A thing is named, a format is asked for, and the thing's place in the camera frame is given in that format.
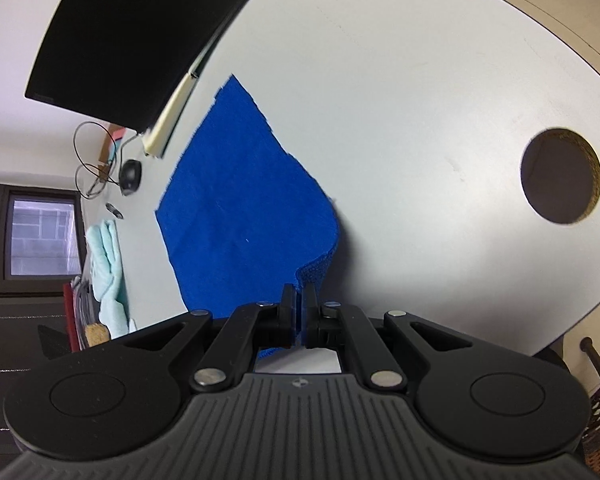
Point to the red folder stack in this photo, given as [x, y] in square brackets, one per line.
[72, 331]

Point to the black computer mouse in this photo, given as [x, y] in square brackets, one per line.
[130, 175]

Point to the black laptop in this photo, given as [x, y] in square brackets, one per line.
[121, 60]

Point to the cardboard box with foam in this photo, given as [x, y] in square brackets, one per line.
[107, 158]

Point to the light blue terry towel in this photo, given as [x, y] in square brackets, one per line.
[107, 278]

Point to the black pen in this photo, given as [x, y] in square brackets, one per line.
[114, 211]

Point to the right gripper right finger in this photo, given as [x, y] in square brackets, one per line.
[346, 330]

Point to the dark framed window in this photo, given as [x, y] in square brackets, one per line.
[42, 242]

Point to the blue microfiber towel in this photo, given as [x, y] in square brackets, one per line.
[241, 218]

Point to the tan sponge brush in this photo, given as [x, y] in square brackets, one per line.
[96, 334]

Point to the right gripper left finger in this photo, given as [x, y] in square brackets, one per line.
[235, 349]

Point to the cream notebook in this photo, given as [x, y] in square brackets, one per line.
[159, 135]

